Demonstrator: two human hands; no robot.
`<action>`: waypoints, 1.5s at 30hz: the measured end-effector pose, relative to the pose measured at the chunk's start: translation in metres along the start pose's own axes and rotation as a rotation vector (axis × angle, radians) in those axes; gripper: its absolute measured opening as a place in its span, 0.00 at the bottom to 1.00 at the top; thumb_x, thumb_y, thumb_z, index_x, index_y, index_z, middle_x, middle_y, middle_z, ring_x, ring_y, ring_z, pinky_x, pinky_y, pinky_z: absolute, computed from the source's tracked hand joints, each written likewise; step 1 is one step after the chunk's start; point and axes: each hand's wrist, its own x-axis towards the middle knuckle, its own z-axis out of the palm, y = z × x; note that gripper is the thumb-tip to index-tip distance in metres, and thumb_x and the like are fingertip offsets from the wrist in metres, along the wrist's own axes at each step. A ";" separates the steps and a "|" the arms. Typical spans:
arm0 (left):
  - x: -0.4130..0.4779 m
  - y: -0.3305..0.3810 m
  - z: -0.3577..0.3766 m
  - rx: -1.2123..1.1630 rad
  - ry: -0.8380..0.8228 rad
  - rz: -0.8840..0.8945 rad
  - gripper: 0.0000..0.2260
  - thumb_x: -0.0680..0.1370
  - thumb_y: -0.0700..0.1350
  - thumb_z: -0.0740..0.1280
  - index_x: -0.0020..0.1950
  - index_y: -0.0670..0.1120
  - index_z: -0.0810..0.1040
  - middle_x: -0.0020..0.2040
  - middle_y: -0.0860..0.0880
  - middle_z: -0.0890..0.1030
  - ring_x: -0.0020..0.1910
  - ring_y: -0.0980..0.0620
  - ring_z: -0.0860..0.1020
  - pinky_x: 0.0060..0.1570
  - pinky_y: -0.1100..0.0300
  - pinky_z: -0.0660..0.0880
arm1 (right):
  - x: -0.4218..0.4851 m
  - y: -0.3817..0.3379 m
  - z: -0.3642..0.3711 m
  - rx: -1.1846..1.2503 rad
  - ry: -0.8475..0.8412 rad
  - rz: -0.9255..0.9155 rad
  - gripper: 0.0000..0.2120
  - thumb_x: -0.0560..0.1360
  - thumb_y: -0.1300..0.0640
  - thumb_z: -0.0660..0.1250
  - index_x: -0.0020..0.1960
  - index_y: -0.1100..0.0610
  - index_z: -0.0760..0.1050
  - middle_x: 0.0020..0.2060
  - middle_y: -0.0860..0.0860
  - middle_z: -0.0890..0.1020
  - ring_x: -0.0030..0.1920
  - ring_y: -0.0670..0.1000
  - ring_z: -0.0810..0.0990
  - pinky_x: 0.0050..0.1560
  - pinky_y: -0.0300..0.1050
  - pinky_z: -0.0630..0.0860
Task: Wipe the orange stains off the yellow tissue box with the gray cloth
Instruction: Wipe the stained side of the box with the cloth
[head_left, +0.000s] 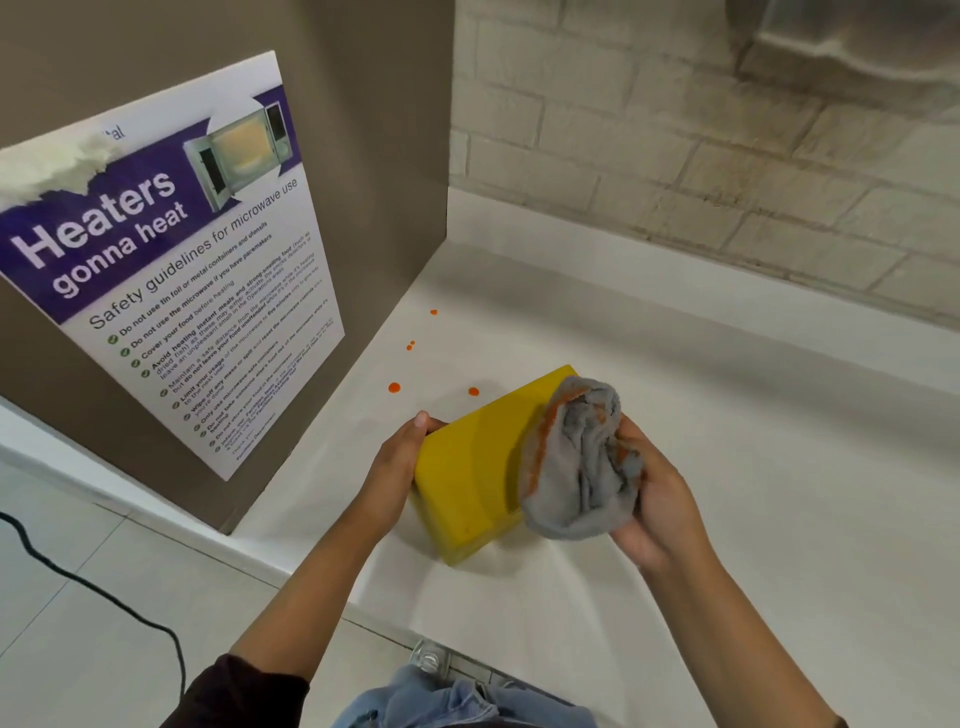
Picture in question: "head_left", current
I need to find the person's left hand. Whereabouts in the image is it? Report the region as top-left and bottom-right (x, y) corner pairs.
(359, 410), (450, 538)

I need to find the person's right hand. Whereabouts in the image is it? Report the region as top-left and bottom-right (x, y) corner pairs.
(608, 414), (718, 575)

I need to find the yellow box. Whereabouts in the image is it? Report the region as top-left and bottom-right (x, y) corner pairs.
(410, 364), (579, 568)

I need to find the grey cleaning cloth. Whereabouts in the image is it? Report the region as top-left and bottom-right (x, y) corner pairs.
(518, 376), (645, 541)

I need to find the person's left forearm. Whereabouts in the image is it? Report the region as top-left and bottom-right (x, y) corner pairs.
(161, 517), (391, 728)

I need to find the person's right forearm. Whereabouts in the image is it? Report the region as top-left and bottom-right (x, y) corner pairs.
(637, 554), (849, 728)

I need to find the grey shoe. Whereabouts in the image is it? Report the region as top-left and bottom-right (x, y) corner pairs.
(408, 638), (453, 680)

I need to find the white and purple safety poster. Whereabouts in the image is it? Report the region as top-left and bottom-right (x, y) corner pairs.
(0, 50), (346, 483)

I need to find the brown cabinet side panel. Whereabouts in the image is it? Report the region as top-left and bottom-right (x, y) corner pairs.
(0, 0), (457, 535)

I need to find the steel paper towel dispenser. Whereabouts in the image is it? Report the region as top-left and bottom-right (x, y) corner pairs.
(725, 0), (960, 84)

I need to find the black cable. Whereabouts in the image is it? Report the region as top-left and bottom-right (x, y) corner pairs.
(0, 511), (187, 699)

